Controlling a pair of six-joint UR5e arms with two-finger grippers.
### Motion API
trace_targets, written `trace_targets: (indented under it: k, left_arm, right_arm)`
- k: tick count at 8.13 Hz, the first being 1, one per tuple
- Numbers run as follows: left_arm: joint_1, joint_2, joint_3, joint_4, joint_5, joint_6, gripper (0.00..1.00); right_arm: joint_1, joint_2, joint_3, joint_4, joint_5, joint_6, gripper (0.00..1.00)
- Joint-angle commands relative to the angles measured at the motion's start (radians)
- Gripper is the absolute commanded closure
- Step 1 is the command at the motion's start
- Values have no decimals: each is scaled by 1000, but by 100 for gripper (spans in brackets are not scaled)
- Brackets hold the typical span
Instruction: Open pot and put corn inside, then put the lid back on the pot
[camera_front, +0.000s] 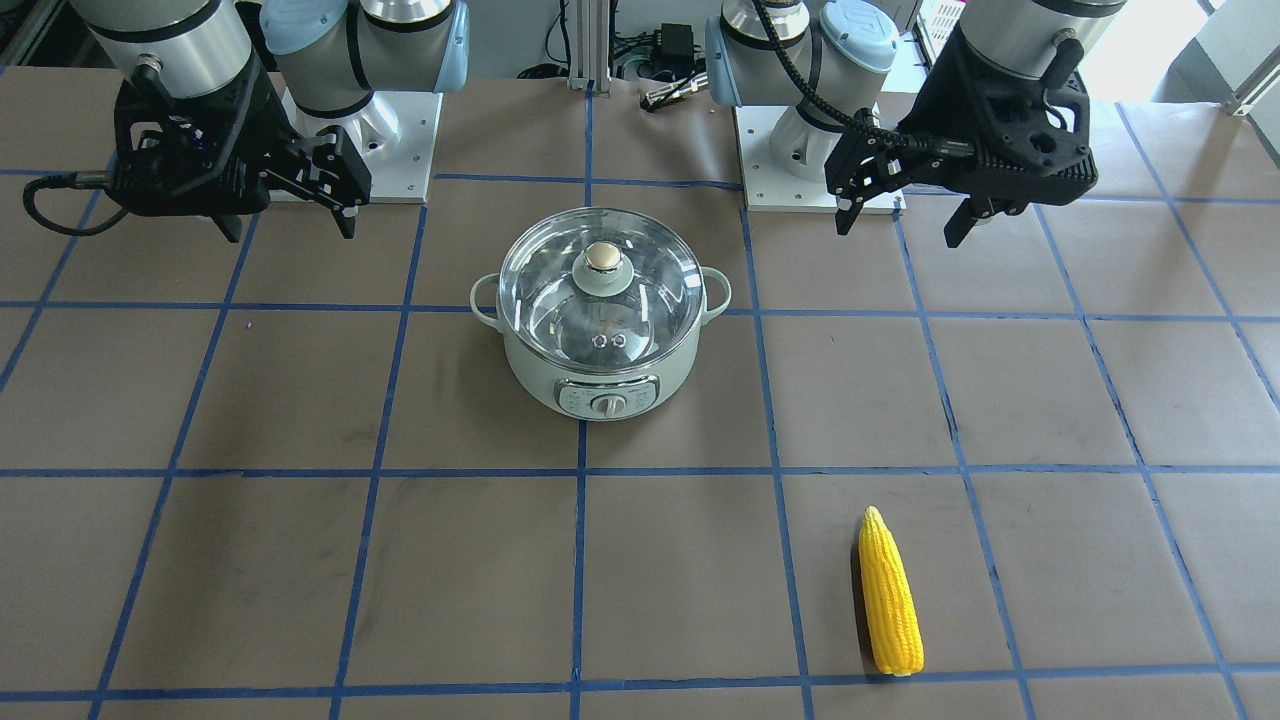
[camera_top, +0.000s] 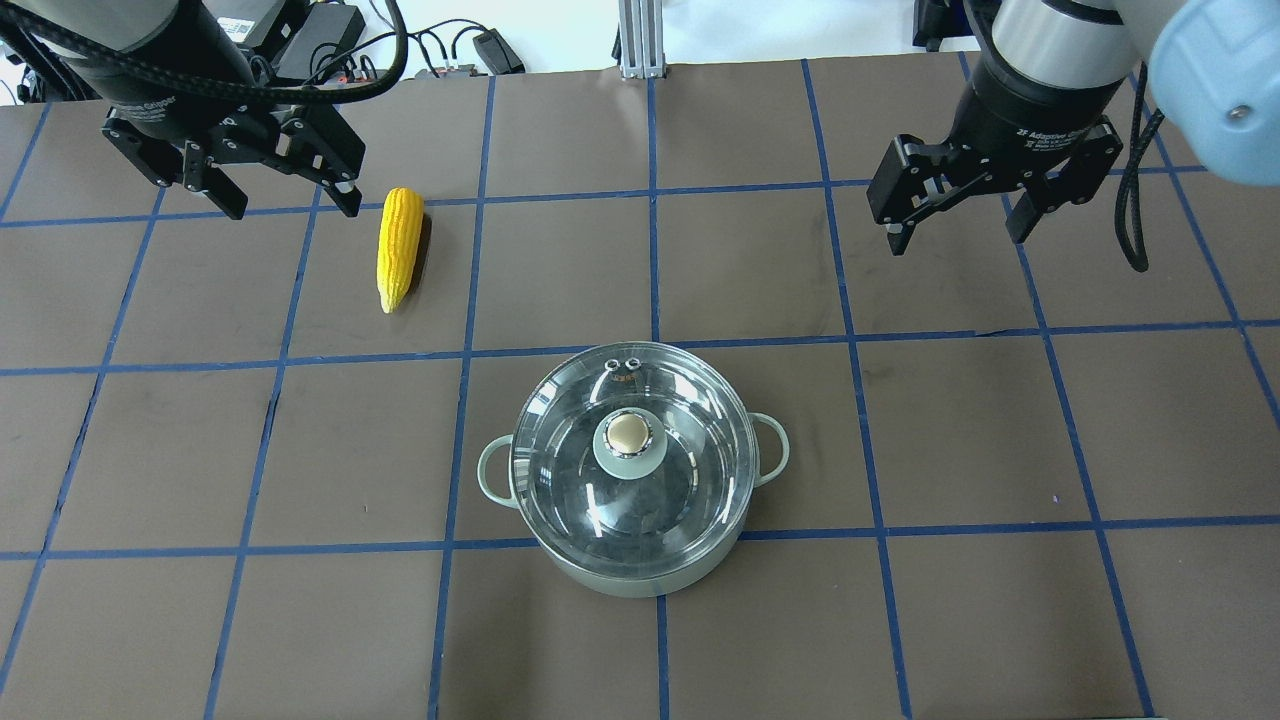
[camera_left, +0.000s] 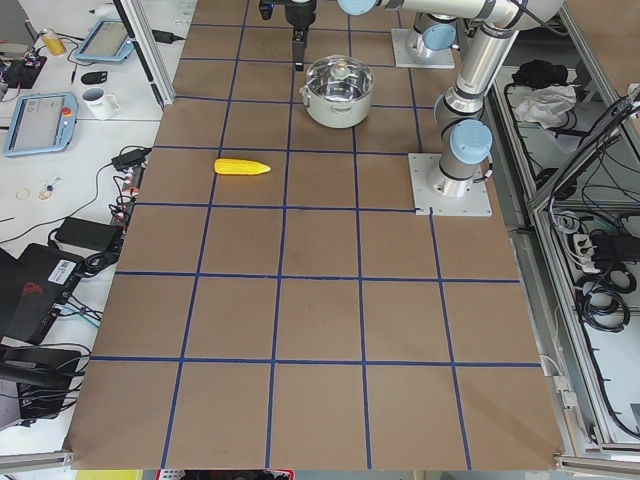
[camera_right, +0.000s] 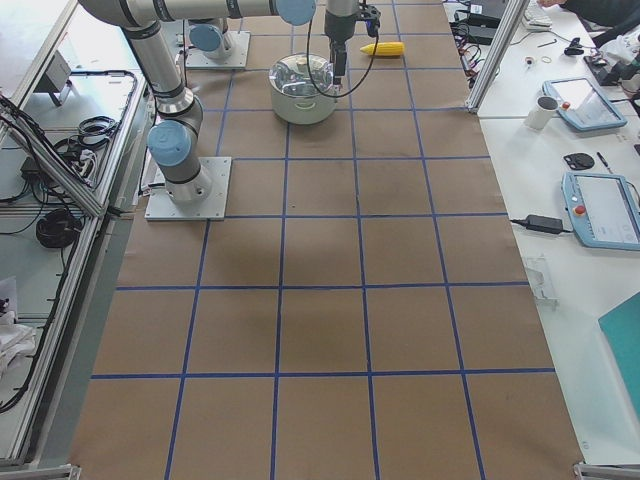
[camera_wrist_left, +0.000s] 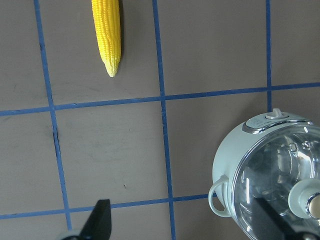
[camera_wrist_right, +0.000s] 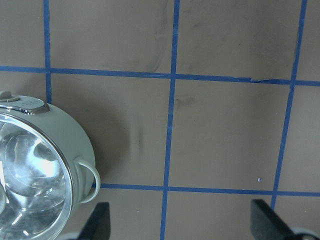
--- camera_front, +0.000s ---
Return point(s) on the yellow corn cob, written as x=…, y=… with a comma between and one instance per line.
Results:
x=894, y=631

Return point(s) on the glass pot lid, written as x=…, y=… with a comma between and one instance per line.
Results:
x=601, y=290

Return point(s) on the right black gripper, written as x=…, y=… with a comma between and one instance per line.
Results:
x=262, y=118

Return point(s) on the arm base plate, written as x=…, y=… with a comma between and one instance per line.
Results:
x=395, y=135
x=783, y=160

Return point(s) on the pale green electric pot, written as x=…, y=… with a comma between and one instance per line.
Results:
x=598, y=396

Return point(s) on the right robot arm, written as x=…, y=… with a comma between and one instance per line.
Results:
x=332, y=55

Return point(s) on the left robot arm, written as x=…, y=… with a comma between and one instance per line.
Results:
x=831, y=64

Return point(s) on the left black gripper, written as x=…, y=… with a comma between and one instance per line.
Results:
x=932, y=105

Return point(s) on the black power adapter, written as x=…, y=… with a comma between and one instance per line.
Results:
x=674, y=43

